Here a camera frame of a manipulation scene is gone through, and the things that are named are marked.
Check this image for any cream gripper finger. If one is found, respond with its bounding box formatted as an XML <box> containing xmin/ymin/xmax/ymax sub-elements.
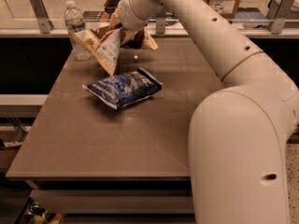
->
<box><xmin>110</xmin><ymin>9</ymin><xmax>121</xmax><ymax>26</ymax></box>

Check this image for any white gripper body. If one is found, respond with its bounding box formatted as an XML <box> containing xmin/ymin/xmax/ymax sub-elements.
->
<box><xmin>118</xmin><ymin>0</ymin><xmax>153</xmax><ymax>31</ymax></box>

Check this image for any brown and cream chip bag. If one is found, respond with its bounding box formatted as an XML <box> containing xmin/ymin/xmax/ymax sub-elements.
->
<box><xmin>71</xmin><ymin>26</ymin><xmax>158</xmax><ymax>76</ymax></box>

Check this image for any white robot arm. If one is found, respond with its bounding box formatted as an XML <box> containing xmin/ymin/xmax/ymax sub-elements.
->
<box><xmin>117</xmin><ymin>0</ymin><xmax>299</xmax><ymax>224</ymax></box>

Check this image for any clear plastic water bottle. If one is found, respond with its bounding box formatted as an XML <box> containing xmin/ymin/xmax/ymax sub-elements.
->
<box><xmin>64</xmin><ymin>0</ymin><xmax>92</xmax><ymax>61</ymax></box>

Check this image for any blue chip bag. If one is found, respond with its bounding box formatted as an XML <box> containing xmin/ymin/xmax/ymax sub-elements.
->
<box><xmin>82</xmin><ymin>67</ymin><xmax>163</xmax><ymax>110</ymax></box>

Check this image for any middle metal railing post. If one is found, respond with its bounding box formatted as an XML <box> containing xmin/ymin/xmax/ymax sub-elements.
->
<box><xmin>156</xmin><ymin>13</ymin><xmax>165</xmax><ymax>35</ymax></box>

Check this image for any metal railing post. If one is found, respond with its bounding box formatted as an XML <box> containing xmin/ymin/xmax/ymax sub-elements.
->
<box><xmin>269</xmin><ymin>0</ymin><xmax>294</xmax><ymax>35</ymax></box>
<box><xmin>29</xmin><ymin>0</ymin><xmax>53</xmax><ymax>34</ymax></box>
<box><xmin>156</xmin><ymin>13</ymin><xmax>165</xmax><ymax>35</ymax></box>

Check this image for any left metal railing post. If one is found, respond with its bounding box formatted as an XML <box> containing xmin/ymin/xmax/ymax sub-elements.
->
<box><xmin>29</xmin><ymin>0</ymin><xmax>53</xmax><ymax>34</ymax></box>

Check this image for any right metal railing post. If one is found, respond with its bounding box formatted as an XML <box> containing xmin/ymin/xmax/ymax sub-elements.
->
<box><xmin>269</xmin><ymin>0</ymin><xmax>294</xmax><ymax>35</ymax></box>

